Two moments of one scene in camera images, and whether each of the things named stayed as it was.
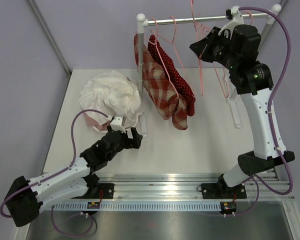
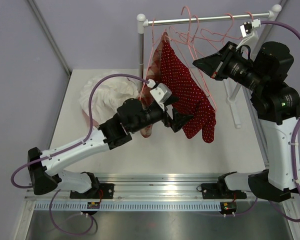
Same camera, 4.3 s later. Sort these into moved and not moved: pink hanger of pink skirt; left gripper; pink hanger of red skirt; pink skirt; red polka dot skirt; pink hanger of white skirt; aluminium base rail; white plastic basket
Moved: left gripper; pink hanger of pink skirt; pink hanger of white skirt; pink hanger of red skirt; red polka dot skirt
Not moved: aluminium base rail; pink skirt; white plastic basket
